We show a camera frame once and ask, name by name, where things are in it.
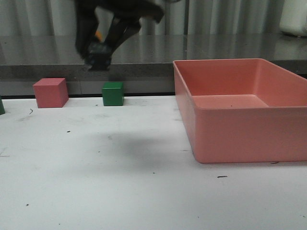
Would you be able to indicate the white appliance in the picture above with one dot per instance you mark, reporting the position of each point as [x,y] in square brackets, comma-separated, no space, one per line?
[293,19]

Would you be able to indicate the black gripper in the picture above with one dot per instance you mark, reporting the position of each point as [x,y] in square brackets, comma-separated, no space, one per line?
[125,25]

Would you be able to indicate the pink cube block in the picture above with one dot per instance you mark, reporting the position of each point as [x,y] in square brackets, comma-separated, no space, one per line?
[51,92]

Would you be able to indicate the dark grey counter shelf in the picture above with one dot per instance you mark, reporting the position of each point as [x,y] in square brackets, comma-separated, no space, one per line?
[144,63]

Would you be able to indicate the dark green block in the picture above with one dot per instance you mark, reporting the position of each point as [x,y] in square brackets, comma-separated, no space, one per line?
[2,109]

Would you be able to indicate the green cube block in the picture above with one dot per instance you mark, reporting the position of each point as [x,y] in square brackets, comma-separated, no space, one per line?
[113,94]

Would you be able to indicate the pink plastic bin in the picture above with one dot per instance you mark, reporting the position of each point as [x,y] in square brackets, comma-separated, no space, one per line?
[242,110]

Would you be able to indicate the yellow mushroom push button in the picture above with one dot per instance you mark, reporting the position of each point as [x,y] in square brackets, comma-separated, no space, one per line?
[99,54]

